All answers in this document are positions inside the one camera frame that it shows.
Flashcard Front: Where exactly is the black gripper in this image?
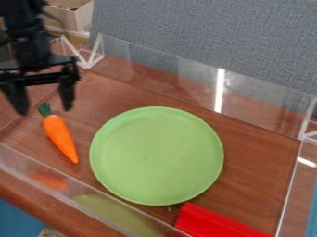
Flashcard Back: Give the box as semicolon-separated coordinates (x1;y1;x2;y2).
0;0;79;116

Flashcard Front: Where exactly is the orange toy carrot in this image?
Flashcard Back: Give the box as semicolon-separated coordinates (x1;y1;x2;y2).
39;103;79;164

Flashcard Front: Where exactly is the green round plate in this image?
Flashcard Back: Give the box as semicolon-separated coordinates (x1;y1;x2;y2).
90;106;225;206

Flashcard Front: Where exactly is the cardboard box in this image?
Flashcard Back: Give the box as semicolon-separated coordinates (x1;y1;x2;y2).
43;0;94;31

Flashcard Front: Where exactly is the red plastic block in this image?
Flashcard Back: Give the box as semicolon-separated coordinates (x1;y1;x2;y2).
176;203;273;237

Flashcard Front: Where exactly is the clear acrylic tray wall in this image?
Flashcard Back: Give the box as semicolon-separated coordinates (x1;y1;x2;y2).
0;35;317;237

